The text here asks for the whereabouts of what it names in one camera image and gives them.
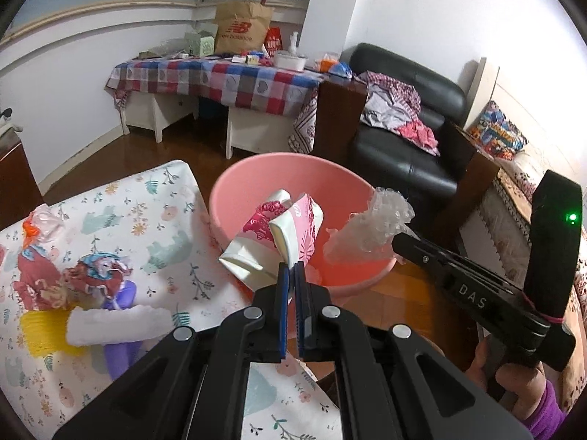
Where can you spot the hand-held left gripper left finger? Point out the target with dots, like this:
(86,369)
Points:
(283,284)

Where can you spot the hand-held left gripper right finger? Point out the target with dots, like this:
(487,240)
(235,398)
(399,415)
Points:
(300,293)

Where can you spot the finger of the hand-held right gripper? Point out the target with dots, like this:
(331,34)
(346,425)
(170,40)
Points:
(424,248)
(422,263)

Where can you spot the pink white paper carton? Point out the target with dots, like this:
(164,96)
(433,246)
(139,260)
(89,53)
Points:
(257,247)

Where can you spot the clear plastic wrap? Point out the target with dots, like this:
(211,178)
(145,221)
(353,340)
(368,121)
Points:
(367,233)

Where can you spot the pink plastic basin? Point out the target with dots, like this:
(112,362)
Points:
(238,192)

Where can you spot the yellow foam net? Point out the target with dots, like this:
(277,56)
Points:
(41,334)

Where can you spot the person's right hand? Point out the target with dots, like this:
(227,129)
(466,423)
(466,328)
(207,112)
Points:
(518,387)

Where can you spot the black leather sofa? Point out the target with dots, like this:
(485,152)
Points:
(399,174)

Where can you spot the brown side table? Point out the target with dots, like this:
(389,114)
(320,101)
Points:
(477,178)

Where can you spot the bed with patterned bedspread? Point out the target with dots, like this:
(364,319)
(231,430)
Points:
(513,192)

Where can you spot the pink garment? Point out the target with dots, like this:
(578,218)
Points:
(419,137)

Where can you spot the floral table cover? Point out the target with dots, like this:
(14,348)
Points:
(160,220)

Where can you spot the colourful printed pillow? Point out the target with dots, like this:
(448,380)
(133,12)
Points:
(497,130)

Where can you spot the plaid garment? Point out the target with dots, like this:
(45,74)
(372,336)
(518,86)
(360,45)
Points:
(390,101)

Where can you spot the white desk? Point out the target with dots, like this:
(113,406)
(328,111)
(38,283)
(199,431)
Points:
(243,133)

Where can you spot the white foam net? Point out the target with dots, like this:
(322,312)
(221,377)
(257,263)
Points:
(119,323)

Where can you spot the purple plastic wrapper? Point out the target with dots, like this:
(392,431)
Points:
(121,357)

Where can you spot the blue plastic bag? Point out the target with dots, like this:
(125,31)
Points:
(341,70)

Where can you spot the orange packet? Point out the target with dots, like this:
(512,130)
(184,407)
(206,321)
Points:
(328,62)

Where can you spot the checkered tablecloth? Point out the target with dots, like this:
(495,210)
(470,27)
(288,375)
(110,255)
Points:
(206,80)

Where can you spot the white bowl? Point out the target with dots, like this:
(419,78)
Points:
(290,62)

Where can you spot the small white box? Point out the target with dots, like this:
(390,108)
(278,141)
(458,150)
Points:
(238,59)

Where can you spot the red bag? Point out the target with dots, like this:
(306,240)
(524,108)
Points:
(273,42)

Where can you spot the white bottle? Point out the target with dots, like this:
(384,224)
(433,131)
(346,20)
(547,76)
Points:
(293,42)

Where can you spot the red crumpled wrapper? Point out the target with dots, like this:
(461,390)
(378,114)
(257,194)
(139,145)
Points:
(36,275)

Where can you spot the orange pink plastic bag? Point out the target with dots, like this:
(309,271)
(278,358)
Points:
(43,224)

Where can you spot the green box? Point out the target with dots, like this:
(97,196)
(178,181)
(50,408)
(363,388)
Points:
(199,45)

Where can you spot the brown paper bag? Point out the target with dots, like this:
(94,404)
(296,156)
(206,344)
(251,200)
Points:
(241,30)

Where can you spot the clear plastic packaging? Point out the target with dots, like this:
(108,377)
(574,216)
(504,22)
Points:
(169,48)

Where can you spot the brown low cabinet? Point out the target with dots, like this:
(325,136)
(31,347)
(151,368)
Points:
(18,183)

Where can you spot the white plastic item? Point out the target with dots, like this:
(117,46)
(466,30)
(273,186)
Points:
(8,121)

